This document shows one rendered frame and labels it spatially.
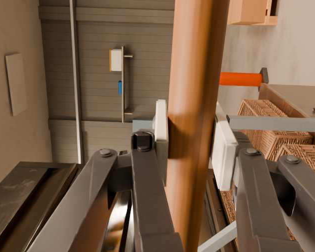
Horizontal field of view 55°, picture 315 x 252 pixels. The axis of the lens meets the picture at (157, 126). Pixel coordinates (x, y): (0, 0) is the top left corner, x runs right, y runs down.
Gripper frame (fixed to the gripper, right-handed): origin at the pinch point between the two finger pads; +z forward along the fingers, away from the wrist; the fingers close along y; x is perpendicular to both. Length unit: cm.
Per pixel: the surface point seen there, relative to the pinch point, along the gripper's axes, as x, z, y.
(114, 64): -141, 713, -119
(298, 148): -41, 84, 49
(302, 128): -34, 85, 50
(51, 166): -92, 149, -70
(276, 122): -32, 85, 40
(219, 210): -91, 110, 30
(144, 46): -103, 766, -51
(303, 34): -16, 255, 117
